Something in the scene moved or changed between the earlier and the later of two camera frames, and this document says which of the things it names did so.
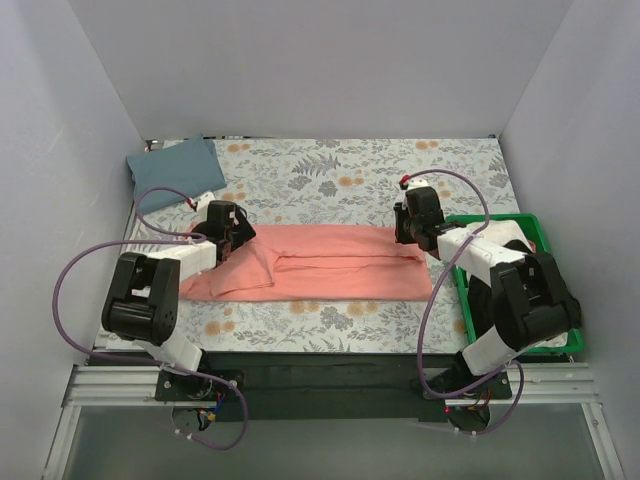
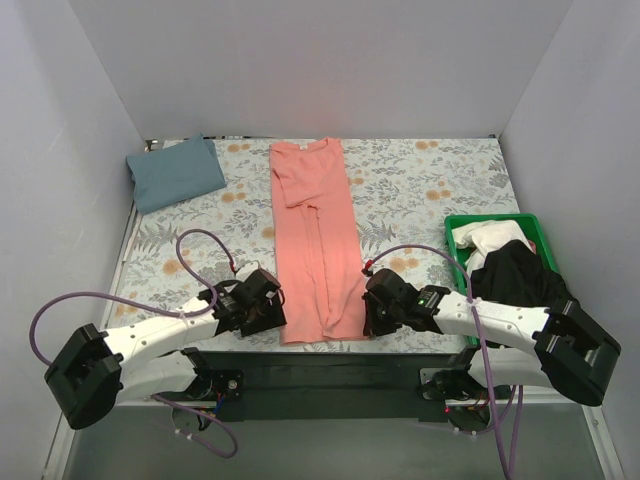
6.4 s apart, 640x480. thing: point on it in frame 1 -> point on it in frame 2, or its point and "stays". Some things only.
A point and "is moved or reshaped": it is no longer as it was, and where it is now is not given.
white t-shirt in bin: [508, 230] stays
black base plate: [333, 386] stays
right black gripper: [402, 231] -> [376, 317]
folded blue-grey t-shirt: [190, 165] stays
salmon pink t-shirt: [319, 262] is moved or reshaped
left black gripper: [240, 231] -> [267, 317]
